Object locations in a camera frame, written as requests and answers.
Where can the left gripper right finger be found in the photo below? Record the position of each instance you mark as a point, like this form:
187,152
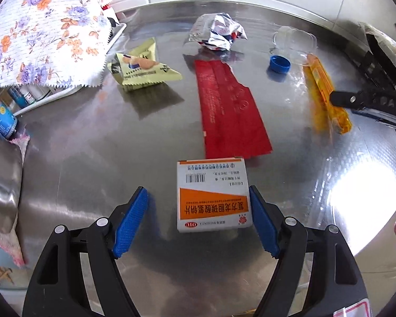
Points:
335,287

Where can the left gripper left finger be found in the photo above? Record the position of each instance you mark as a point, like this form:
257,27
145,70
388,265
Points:
57,286

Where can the orange transparent wrapper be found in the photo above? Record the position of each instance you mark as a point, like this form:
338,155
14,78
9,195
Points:
326,116

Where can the clear plastic bottle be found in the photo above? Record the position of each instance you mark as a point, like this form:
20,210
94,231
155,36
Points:
294,44

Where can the blue bottle cap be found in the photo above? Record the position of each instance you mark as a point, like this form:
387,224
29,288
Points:
279,64

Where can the orange white medicine box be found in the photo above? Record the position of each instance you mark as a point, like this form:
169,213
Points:
212,195

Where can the red foil snack bag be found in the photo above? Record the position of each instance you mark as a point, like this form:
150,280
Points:
231,121

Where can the silver foil wrapper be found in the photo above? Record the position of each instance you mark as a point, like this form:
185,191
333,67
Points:
216,31

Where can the yellow-green snack packet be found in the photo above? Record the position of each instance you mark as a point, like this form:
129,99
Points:
140,68

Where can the black gas stove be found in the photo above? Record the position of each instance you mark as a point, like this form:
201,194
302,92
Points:
386,62

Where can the white cloth on wok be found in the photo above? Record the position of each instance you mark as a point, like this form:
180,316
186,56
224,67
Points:
386,44

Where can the stainless steel pot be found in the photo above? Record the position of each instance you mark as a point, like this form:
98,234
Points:
11,169

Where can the blue-label small bottle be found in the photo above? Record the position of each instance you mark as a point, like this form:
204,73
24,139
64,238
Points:
8,122

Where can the floral cloth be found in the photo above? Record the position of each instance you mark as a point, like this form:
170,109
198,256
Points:
41,41

